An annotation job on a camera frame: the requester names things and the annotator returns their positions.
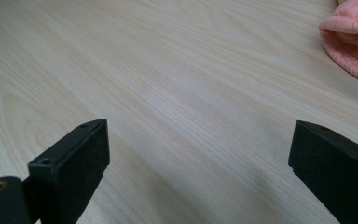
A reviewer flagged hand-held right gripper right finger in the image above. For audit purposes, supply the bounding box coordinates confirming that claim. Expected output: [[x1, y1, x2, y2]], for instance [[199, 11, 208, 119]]
[[287, 119, 358, 224]]

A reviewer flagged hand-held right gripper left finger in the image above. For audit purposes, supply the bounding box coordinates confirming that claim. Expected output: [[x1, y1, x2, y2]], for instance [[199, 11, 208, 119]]
[[27, 118, 111, 224]]

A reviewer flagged salmon pink knitted hat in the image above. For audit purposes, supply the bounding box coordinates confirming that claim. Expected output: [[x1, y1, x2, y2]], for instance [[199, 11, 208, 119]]
[[319, 0, 358, 89]]

